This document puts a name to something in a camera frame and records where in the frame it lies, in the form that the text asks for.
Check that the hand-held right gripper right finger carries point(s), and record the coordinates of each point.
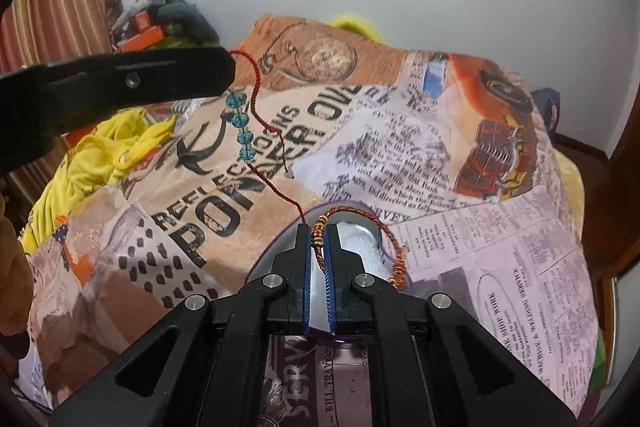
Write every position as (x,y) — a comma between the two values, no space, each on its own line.
(330,279)

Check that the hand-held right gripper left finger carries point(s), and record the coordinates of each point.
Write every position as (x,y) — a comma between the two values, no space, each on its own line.
(305,279)

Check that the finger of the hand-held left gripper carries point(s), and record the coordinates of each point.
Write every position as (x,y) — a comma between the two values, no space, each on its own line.
(150,74)

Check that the orange box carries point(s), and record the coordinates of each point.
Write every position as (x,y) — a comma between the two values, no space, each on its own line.
(145,38)

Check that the grey cloth bundle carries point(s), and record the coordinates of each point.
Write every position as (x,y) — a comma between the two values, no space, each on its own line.
(185,19)

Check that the yellow cloth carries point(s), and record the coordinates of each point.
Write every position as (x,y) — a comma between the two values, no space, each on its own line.
(95,157)

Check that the printed blanket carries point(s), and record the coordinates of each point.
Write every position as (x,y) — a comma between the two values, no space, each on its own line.
(400,157)

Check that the yellow green pillow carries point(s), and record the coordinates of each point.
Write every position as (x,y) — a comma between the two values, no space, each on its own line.
(357,24)

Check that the brown cloth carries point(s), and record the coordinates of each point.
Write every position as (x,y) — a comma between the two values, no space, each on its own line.
(12,267)

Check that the dark blue cloth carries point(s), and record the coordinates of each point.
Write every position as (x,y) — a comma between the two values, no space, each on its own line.
(549,112)

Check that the wooden furniture frame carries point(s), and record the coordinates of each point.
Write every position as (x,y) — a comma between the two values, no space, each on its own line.
(600,267)

